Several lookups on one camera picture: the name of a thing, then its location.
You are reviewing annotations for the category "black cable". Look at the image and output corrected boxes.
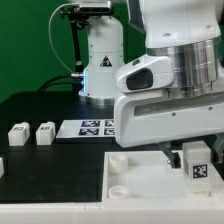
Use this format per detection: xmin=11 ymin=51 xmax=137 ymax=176
xmin=37 ymin=73 xmax=84 ymax=93

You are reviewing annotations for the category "white front fence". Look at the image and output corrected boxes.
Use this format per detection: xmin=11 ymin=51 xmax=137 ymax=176
xmin=0 ymin=200 xmax=224 ymax=224

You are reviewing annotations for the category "black camera on stand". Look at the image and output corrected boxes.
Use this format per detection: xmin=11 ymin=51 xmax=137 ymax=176
xmin=60 ymin=1 xmax=115 ymax=73

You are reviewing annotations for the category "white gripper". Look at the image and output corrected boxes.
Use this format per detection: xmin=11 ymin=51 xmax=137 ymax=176
xmin=114 ymin=91 xmax=224 ymax=169

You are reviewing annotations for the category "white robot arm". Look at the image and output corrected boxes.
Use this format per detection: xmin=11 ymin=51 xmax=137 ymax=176
xmin=80 ymin=0 xmax=224 ymax=168

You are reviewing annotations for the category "white left block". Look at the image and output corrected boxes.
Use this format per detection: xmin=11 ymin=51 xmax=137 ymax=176
xmin=0 ymin=157 xmax=5 ymax=179

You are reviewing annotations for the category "white marker sheet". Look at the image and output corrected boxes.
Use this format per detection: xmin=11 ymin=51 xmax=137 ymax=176
xmin=57 ymin=119 xmax=115 ymax=139

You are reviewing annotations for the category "grey cable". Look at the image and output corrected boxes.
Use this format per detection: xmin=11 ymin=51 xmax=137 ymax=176
xmin=48 ymin=3 xmax=78 ymax=74

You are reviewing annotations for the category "white square tabletop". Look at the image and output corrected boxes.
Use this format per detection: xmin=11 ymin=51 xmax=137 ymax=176
xmin=102 ymin=151 xmax=224 ymax=201

